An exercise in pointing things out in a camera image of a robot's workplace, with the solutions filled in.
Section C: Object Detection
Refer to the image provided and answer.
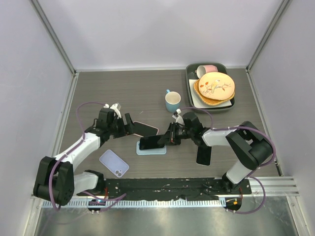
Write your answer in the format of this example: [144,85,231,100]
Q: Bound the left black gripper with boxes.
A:
[108,114,138,139]

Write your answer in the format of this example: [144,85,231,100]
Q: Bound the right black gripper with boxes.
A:
[158,122,194,146]

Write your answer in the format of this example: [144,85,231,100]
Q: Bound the pink phone case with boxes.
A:
[133,121,158,137]

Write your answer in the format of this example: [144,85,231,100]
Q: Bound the light blue phone case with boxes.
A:
[136,141,167,155]

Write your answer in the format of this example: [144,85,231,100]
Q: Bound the black phone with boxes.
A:
[139,135,165,150]
[196,146,212,166]

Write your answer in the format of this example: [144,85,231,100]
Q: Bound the purple phone case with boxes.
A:
[99,149,129,178]

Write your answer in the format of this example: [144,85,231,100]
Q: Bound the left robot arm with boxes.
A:
[33,108,134,206]

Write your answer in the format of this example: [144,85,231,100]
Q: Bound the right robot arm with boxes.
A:
[157,112,276,194]

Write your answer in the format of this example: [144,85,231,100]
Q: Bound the blue mug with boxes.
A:
[165,89,181,113]

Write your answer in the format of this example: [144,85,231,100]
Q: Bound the white square plate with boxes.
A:
[188,79,234,110]

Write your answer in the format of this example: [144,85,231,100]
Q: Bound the woven yellow plate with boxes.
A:
[193,80,235,106]

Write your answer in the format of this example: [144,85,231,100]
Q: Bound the orange bird plate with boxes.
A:
[197,72,235,101]

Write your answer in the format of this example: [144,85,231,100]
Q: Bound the dark green tray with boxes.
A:
[186,62,235,112]

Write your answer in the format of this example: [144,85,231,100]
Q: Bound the pink cup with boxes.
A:
[195,65,218,79]

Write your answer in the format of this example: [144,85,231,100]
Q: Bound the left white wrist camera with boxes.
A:
[103,103,122,118]

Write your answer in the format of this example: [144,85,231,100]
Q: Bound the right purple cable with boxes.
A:
[178,108,276,215]

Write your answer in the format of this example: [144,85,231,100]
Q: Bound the purple cable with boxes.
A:
[48,101,109,211]
[178,108,276,215]

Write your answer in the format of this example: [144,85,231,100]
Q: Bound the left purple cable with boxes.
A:
[48,101,109,211]

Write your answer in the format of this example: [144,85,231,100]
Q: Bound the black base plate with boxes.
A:
[74,177,252,201]

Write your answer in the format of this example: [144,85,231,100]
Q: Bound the white cable duct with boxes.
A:
[41,198,226,207]

